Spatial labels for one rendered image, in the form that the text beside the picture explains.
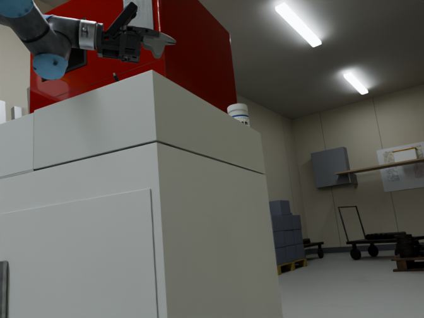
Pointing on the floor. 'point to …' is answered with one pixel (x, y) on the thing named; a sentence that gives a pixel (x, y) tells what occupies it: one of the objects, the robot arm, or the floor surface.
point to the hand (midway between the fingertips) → (171, 39)
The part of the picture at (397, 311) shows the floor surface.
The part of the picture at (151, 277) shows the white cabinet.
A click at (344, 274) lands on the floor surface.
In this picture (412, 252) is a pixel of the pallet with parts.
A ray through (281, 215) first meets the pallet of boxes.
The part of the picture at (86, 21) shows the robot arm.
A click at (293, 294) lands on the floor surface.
